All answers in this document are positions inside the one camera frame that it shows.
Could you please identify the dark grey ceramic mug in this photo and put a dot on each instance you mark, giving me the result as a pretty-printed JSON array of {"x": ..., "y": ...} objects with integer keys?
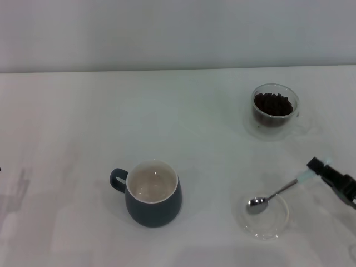
[{"x": 154, "y": 207}]

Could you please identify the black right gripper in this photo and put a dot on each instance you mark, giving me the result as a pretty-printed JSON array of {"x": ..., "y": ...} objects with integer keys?
[{"x": 349, "y": 192}]

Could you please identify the clear glass saucer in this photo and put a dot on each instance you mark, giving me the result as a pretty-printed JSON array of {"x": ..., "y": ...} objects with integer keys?
[{"x": 262, "y": 219}]

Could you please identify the dark roasted coffee beans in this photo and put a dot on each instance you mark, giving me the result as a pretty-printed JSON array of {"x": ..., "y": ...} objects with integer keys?
[{"x": 273, "y": 104}]

